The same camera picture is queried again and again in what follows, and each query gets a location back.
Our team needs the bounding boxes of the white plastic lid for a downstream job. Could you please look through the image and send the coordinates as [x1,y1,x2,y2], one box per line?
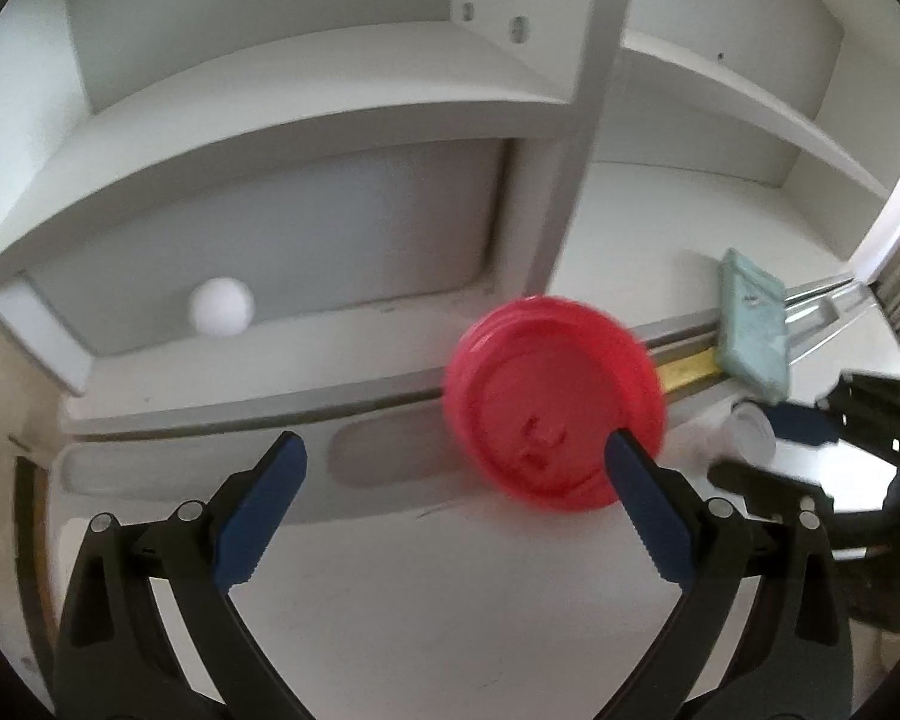
[712,400,777,466]

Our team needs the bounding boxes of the red plastic lid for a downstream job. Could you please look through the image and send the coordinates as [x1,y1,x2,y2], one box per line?
[442,296,667,512]

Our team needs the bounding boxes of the teal booklet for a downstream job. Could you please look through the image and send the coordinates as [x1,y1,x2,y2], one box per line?
[715,249,790,403]

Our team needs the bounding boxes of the white drawer knob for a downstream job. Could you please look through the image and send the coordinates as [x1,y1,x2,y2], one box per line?
[188,277,255,338]

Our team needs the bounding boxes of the grey desk shelf unit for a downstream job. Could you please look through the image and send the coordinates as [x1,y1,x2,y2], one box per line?
[0,0,900,522]

